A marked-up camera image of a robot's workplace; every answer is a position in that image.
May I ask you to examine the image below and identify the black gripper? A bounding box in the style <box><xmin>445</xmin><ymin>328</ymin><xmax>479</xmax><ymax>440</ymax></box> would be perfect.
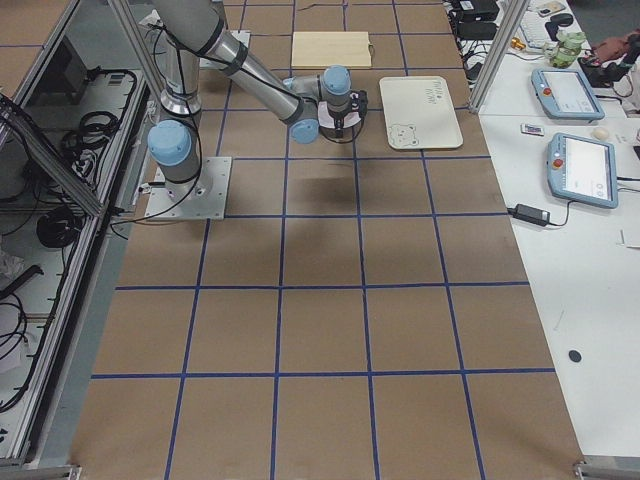
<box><xmin>327</xmin><ymin>90</ymin><xmax>368</xmax><ymax>139</ymax></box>

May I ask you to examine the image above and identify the white round plate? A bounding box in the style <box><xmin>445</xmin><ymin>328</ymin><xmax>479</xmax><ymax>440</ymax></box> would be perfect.
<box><xmin>318</xmin><ymin>101</ymin><xmax>361</xmax><ymax>129</ymax></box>

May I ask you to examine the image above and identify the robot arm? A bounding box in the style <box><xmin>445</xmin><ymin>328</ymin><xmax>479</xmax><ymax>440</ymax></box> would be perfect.
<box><xmin>153</xmin><ymin>1</ymin><xmax>368</xmax><ymax>144</ymax></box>

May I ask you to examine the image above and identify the cream bear tray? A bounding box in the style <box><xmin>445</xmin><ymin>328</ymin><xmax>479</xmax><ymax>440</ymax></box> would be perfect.
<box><xmin>379</xmin><ymin>76</ymin><xmax>463</xmax><ymax>150</ymax></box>

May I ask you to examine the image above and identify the bamboo cutting board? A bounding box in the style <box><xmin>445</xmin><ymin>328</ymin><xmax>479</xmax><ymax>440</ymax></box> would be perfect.
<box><xmin>291</xmin><ymin>31</ymin><xmax>372</xmax><ymax>69</ymax></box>

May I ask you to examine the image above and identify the black power brick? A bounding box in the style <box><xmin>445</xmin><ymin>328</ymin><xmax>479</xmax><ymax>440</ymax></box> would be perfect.
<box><xmin>455</xmin><ymin>21</ymin><xmax>497</xmax><ymax>40</ymax></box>

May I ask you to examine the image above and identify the small white card box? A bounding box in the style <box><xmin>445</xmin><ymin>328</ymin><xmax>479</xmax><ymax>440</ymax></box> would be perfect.
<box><xmin>520</xmin><ymin>123</ymin><xmax>545</xmax><ymax>137</ymax></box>

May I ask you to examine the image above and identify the brass cylinder tool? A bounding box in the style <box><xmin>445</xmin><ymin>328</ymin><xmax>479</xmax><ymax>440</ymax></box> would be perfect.
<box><xmin>510</xmin><ymin>37</ymin><xmax>526</xmax><ymax>51</ymax></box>

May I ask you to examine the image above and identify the black power adapter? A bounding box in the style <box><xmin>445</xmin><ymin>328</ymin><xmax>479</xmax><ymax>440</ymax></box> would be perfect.
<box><xmin>507</xmin><ymin>203</ymin><xmax>550</xmax><ymax>227</ymax></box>

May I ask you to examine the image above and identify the white keyboard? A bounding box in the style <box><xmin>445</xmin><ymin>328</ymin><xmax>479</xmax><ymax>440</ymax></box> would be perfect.
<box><xmin>520</xmin><ymin>11</ymin><xmax>551</xmax><ymax>49</ymax></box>

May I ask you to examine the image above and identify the blue teach pendant far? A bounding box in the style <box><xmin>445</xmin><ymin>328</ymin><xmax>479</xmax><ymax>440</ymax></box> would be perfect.
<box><xmin>530</xmin><ymin>69</ymin><xmax>605</xmax><ymax>122</ymax></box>

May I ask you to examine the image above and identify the blue teach pendant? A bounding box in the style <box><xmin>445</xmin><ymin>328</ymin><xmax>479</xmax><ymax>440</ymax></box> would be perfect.
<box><xmin>546</xmin><ymin>133</ymin><xmax>619</xmax><ymax>209</ymax></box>
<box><xmin>530</xmin><ymin>69</ymin><xmax>605</xmax><ymax>122</ymax></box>

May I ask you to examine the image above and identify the green plush toy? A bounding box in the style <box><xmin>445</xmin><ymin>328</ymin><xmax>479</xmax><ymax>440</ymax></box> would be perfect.
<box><xmin>543</xmin><ymin>31</ymin><xmax>586</xmax><ymax>69</ymax></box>

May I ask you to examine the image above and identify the blue teach pendant near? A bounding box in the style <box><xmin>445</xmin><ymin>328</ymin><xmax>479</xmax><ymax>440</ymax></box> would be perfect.
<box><xmin>546</xmin><ymin>133</ymin><xmax>619</xmax><ymax>209</ymax></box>

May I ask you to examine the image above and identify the beige egg ball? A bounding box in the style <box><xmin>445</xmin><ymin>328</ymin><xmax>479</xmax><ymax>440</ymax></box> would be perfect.
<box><xmin>591</xmin><ymin>127</ymin><xmax>610</xmax><ymax>141</ymax></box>

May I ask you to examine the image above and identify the black round cap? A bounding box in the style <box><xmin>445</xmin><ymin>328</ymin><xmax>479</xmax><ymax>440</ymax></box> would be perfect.
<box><xmin>568</xmin><ymin>350</ymin><xmax>582</xmax><ymax>363</ymax></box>

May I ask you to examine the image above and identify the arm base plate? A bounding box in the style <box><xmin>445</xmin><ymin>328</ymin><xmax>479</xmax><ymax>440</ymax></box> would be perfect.
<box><xmin>144</xmin><ymin>157</ymin><xmax>232</xmax><ymax>221</ymax></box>
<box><xmin>199</xmin><ymin>30</ymin><xmax>251</xmax><ymax>70</ymax></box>

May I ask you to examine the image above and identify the aluminium frame post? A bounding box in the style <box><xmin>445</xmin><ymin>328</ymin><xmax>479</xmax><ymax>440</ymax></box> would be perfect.
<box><xmin>468</xmin><ymin>0</ymin><xmax>530</xmax><ymax>114</ymax></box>

